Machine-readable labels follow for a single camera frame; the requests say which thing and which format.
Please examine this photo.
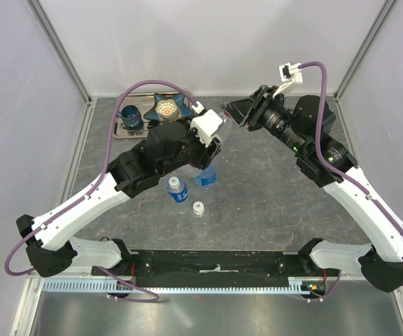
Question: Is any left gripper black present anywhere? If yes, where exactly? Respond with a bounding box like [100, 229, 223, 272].
[159, 115, 222, 178]

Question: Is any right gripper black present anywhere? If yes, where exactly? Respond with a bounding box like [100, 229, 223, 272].
[222, 84, 307, 154]

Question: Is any red label water bottle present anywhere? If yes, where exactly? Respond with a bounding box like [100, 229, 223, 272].
[182, 113, 232, 178]

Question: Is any blue cap water bottle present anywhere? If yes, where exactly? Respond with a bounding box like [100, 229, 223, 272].
[195, 164, 217, 188]

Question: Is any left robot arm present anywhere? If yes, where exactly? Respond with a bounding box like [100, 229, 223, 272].
[16, 122, 225, 277]

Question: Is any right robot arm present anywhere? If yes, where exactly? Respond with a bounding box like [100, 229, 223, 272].
[222, 85, 403, 293]

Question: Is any blue label small bottle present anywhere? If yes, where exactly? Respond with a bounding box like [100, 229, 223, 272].
[167, 176, 188, 203]

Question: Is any clear small bottle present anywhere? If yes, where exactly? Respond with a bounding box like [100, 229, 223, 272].
[190, 201, 210, 239]

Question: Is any blue star-shaped dish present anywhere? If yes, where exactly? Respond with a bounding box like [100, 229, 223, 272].
[143, 93, 194, 122]

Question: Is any small patterned bowl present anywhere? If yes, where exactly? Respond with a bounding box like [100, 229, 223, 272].
[155, 99, 181, 121]

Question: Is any metal tray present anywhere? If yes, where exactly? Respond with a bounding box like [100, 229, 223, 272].
[112, 90, 194, 140]

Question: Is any blue ceramic cup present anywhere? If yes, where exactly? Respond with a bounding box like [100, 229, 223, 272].
[118, 105, 144, 135]

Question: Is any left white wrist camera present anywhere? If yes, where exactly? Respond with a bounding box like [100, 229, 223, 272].
[190, 109, 223, 147]

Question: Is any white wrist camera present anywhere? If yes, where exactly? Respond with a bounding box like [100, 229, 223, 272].
[190, 109, 223, 147]
[272, 63, 303, 98]

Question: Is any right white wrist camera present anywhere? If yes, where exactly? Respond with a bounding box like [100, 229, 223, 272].
[272, 63, 303, 98]

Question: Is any slotted cable duct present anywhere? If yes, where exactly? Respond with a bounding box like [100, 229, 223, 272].
[42, 278, 310, 295]

